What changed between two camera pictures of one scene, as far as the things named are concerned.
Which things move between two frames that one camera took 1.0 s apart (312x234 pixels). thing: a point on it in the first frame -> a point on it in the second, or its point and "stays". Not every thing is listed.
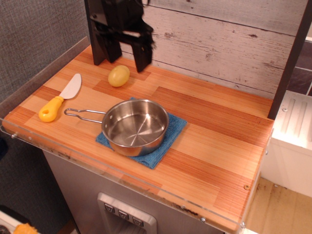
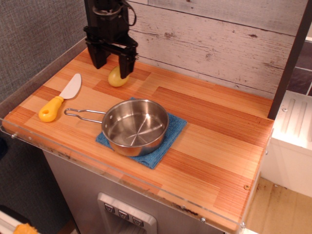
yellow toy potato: (119, 75) stays
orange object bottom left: (25, 228) stays
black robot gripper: (123, 20) -> (110, 30)
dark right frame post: (294, 56) stays
